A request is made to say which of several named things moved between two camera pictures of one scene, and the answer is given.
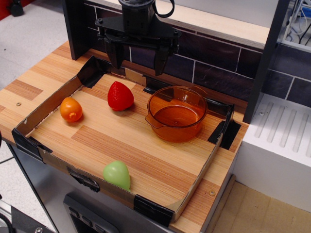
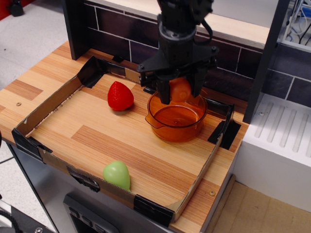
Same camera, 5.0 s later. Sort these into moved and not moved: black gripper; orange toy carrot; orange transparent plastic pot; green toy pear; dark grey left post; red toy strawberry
Moved: orange toy carrot; black gripper
Not moved: green toy pear; orange transparent plastic pot; red toy strawberry; dark grey left post
